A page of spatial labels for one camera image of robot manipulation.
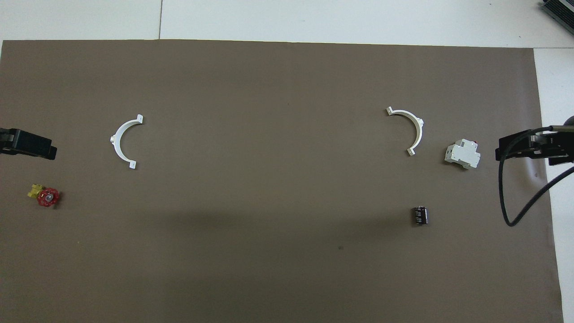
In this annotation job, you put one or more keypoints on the grey ribbed device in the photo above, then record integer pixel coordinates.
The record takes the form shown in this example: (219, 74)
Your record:
(559, 9)

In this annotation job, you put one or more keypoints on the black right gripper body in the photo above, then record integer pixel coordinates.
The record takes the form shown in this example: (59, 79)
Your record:
(556, 150)

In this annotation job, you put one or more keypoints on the white circuit breaker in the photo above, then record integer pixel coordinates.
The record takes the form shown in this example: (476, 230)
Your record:
(462, 154)

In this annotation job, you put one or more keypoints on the red and yellow valve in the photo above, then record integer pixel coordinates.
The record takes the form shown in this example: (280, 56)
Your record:
(48, 197)

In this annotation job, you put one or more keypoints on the black cylindrical capacitor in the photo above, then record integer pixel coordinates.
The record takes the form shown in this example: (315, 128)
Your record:
(420, 216)

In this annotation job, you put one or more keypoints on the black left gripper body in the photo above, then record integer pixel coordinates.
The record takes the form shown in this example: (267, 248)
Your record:
(27, 141)

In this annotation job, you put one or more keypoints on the brown table mat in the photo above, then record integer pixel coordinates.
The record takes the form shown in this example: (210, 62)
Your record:
(287, 269)

